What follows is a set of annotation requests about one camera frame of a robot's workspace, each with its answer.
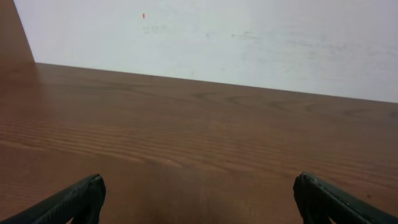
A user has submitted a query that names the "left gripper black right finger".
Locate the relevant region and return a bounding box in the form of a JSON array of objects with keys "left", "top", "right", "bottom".
[{"left": 293, "top": 172, "right": 397, "bottom": 224}]

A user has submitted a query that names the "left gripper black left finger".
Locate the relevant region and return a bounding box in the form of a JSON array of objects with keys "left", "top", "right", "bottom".
[{"left": 1, "top": 174, "right": 106, "bottom": 224}]

